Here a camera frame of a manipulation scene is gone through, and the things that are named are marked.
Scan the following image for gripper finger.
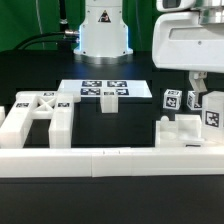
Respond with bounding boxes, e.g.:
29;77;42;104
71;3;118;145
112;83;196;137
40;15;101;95
189;71;207;102

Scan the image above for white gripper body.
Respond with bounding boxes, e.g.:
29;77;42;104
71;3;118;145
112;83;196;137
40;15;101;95
152;11;224;73

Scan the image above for white tagged nut cube right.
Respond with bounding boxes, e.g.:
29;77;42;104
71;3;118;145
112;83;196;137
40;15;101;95
187;91;202;111

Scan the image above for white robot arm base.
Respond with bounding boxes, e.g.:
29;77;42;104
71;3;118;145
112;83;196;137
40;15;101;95
74;0;133;64

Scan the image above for white tagged nut cube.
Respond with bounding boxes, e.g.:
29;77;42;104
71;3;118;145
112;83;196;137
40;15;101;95
187;91;202;111
163;89;182;110

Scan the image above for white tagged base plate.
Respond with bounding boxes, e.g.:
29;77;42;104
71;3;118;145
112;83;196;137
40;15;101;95
58;79;152;98

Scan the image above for white chair back frame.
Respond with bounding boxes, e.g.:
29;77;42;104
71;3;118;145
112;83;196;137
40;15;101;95
0;91;81;149

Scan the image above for white chair seat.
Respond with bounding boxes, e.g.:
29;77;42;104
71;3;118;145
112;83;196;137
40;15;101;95
155;114;205;148

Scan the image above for white U-shaped fence wall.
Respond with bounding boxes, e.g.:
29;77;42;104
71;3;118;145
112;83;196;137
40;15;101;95
0;105;224;178

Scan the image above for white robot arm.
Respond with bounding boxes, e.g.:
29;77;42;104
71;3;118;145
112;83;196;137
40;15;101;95
152;0;224;101

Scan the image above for black cable bundle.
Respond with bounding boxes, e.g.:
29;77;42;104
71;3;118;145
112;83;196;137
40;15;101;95
13;29;81;52

